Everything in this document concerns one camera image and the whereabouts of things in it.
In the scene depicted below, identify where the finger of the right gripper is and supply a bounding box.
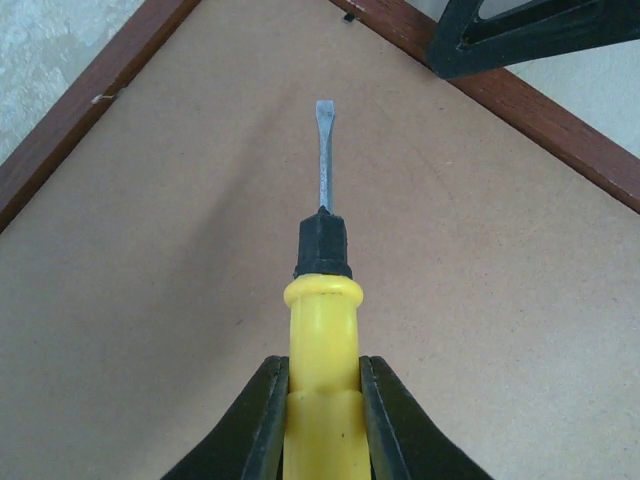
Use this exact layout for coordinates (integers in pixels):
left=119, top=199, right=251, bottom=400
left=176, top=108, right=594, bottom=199
left=427, top=0, right=639, bottom=80

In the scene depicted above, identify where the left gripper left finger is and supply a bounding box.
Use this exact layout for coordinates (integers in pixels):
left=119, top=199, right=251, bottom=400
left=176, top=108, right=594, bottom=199
left=164, top=356, right=289, bottom=479

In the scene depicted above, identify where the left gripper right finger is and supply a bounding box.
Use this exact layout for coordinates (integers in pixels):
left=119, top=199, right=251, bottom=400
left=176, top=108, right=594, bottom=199
left=360, top=356, right=492, bottom=480

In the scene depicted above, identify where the brown wooden picture frame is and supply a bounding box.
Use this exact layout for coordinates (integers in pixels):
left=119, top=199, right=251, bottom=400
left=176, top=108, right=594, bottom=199
left=1, top=1, right=639, bottom=227

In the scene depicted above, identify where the yellow handled screwdriver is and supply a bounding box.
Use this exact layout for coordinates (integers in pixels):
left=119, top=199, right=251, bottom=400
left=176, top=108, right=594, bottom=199
left=283, top=100, right=371, bottom=479

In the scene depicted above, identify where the brown fibreboard backing panel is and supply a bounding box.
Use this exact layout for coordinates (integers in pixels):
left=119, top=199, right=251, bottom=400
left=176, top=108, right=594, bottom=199
left=1, top=1, right=639, bottom=479

